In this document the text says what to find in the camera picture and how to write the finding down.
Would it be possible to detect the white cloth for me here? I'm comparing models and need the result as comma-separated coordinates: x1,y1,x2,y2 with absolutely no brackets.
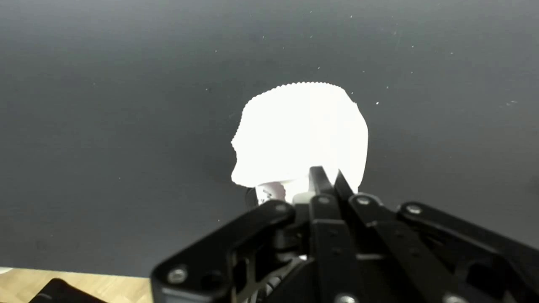
228,80,370,206

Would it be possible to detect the black object on floor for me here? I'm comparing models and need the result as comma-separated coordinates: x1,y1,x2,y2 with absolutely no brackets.
28,276,109,303

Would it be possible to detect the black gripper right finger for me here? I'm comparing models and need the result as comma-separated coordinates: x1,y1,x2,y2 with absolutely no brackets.
331,169,539,303

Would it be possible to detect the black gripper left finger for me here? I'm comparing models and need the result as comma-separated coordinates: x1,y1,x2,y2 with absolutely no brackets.
149,164,360,303

